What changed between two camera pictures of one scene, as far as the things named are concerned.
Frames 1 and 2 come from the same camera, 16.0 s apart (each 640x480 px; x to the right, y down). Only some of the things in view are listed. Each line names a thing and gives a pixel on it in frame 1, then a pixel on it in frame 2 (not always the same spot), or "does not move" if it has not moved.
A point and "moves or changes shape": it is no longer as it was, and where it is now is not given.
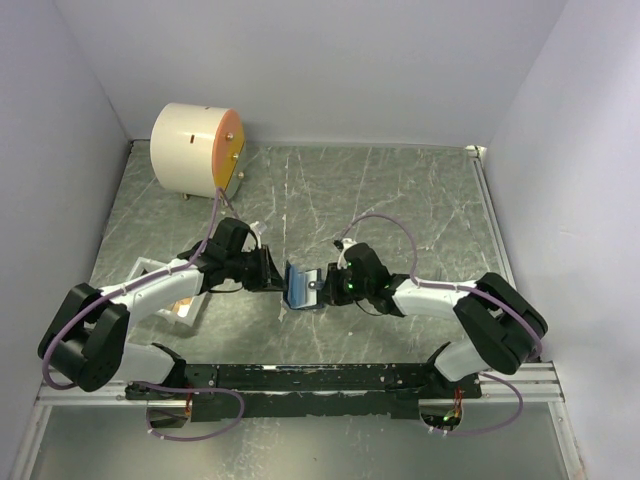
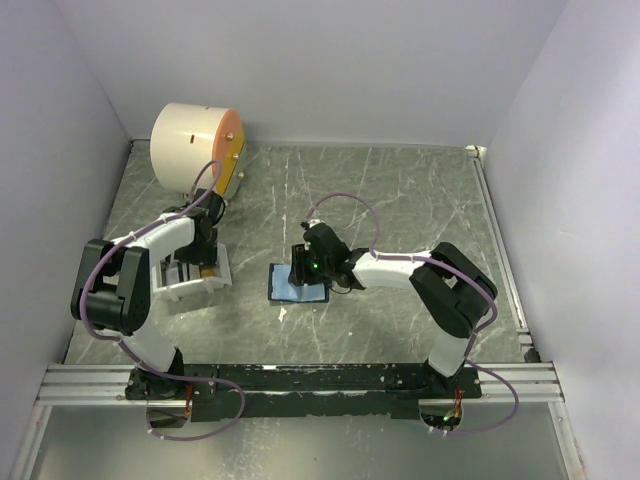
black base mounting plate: (224, 392) does not move
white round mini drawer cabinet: (196, 149) does not move
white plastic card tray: (182, 312) moves or changes shape
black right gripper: (330, 291) to (300, 274)
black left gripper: (268, 277) to (206, 256)
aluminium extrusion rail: (526, 384) does not move
